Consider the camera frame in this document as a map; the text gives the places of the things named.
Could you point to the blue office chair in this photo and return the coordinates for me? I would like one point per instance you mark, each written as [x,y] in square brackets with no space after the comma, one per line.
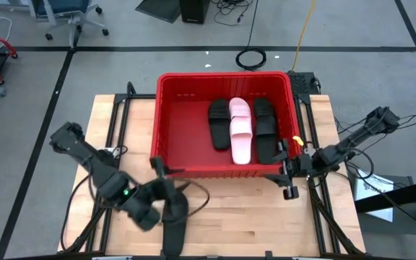
[67,7]

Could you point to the white printed paper sheet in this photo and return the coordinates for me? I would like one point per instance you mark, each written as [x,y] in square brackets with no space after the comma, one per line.
[374,187]

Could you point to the black slide sandal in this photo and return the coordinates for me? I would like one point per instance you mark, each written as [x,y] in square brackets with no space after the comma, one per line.
[263,106]
[174,231]
[219,130]
[267,144]

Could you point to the black aluminium frame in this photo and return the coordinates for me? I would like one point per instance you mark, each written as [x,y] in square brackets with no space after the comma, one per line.
[123,96]

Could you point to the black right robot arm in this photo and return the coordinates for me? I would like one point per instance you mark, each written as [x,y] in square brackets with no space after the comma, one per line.
[356,139]

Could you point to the black metal beam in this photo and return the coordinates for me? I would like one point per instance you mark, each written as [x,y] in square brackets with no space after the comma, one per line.
[410,193]

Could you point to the dark grey side table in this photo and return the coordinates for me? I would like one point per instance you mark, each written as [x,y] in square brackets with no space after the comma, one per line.
[406,224]

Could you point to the yellow paper tag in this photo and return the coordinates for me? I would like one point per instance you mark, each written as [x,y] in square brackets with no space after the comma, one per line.
[298,141]

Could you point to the pale pink slide sandal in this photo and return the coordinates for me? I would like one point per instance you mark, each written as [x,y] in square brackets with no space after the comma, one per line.
[241,148]
[239,106]

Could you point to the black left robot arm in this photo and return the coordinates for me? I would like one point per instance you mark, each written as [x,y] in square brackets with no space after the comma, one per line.
[96,166]

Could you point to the red plastic bin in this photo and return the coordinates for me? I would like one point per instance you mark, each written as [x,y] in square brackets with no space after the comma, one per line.
[190,144]

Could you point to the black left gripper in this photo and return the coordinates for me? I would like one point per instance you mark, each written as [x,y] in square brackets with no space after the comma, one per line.
[163,186]

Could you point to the black perforated box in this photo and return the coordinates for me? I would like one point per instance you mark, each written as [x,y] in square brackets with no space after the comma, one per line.
[303,85]

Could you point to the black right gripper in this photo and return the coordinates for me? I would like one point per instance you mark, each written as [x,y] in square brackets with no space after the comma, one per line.
[300,166]

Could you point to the dark floor mat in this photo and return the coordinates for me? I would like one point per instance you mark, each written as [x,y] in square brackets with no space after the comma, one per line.
[161,9]

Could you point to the black robot arm with camera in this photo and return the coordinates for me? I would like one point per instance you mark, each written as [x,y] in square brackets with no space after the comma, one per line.
[303,98]

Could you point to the black computer tower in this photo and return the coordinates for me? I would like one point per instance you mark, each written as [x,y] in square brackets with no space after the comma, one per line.
[194,11]

